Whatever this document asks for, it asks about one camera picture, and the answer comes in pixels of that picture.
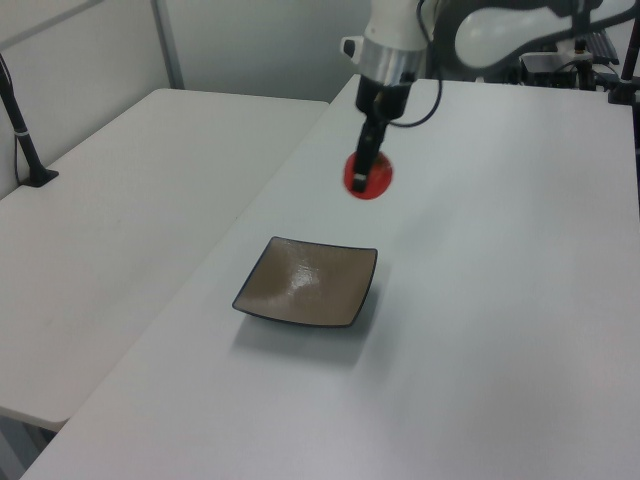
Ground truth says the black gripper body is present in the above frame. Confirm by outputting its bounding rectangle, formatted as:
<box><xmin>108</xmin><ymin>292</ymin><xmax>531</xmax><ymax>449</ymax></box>
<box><xmin>355</xmin><ymin>73</ymin><xmax>414</xmax><ymax>124</ymax></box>

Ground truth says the red apple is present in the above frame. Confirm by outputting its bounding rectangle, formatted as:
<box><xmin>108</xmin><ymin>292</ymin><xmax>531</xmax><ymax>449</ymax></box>
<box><xmin>342</xmin><ymin>149</ymin><xmax>395</xmax><ymax>201</ymax></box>

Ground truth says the brown square ceramic plate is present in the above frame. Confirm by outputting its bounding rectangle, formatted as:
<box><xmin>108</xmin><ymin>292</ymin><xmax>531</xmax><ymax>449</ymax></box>
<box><xmin>231</xmin><ymin>235</ymin><xmax>379</xmax><ymax>330</ymax></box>

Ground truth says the black box with grey lid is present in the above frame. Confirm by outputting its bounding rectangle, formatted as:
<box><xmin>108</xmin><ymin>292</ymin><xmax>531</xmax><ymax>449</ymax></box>
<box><xmin>518</xmin><ymin>51</ymin><xmax>577</xmax><ymax>87</ymax></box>

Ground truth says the black keyboard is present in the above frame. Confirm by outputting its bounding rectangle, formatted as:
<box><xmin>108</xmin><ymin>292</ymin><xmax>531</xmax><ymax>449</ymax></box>
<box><xmin>583</xmin><ymin>28</ymin><xmax>622</xmax><ymax>66</ymax></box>

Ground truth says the black pole with white band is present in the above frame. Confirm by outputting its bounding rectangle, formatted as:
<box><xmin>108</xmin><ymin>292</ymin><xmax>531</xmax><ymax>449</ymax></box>
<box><xmin>0</xmin><ymin>52</ymin><xmax>60</xmax><ymax>189</ymax></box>

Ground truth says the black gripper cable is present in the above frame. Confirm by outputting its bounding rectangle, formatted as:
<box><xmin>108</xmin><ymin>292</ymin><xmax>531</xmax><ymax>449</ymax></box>
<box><xmin>388</xmin><ymin>0</ymin><xmax>445</xmax><ymax>127</ymax></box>

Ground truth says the grey partition frame post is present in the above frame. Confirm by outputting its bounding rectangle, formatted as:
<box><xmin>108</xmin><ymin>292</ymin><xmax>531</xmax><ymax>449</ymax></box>
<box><xmin>151</xmin><ymin>0</ymin><xmax>186</xmax><ymax>91</ymax></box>

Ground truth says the black clamped camera pole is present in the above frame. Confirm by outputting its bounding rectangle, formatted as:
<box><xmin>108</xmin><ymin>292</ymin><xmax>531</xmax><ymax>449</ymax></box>
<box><xmin>606</xmin><ymin>29</ymin><xmax>640</xmax><ymax>106</ymax></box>

